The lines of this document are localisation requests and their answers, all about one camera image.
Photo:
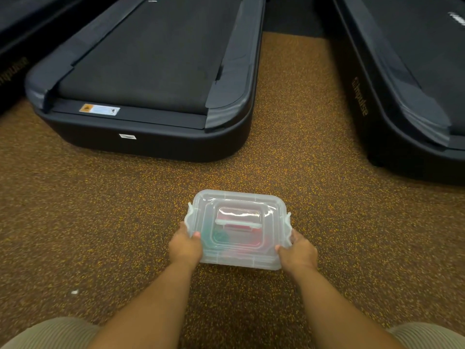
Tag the black treadmill with warning sticker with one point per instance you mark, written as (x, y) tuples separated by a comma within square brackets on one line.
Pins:
[(149, 74)]

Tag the person's right hand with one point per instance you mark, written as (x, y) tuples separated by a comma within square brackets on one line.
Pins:
[(300, 253)]

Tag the clear plastic storage box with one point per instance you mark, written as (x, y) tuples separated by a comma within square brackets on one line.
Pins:
[(238, 228)]

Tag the person's right thumb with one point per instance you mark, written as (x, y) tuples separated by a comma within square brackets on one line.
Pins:
[(281, 250)]

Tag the person's left forearm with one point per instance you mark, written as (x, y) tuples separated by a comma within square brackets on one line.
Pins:
[(145, 305)]

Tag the person's right forearm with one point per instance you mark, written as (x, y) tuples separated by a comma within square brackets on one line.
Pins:
[(334, 308)]

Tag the person's left hand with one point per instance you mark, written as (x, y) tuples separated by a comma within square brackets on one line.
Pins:
[(184, 248)]

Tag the person's left thumb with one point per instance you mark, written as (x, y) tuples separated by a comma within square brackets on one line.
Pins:
[(196, 236)]

